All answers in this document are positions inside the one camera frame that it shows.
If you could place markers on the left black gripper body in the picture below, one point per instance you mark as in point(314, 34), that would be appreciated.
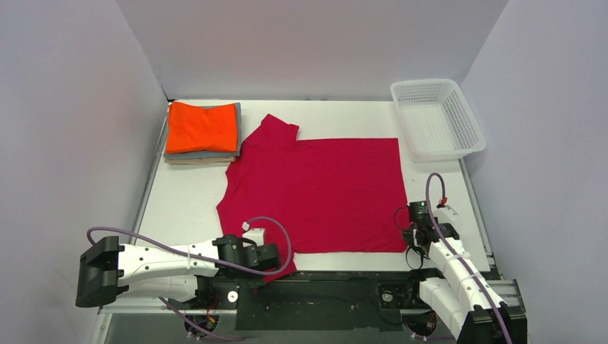
point(269, 255)

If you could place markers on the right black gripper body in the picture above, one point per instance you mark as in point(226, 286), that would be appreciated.
point(418, 236)

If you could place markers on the red t shirt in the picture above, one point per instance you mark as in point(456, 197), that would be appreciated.
point(317, 195)

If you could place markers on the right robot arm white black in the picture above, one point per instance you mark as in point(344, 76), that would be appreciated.
point(460, 296)

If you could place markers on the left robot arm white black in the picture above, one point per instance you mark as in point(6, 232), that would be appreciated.
point(110, 270)

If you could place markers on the grey blue folded t shirt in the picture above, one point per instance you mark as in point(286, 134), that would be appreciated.
point(239, 128)

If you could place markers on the beige folded t shirt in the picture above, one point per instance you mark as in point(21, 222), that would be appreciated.
point(199, 161)

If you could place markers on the white plastic basket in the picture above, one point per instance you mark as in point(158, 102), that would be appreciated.
point(437, 120)

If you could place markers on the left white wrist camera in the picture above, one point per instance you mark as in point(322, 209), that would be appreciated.
point(253, 235)

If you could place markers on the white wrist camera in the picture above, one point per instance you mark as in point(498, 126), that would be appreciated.
point(446, 214)
point(253, 235)

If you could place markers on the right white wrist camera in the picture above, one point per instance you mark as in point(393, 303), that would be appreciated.
point(446, 214)

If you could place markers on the aluminium rail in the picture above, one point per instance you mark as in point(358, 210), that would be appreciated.
point(507, 289)

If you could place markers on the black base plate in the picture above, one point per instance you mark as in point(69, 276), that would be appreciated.
point(387, 301)

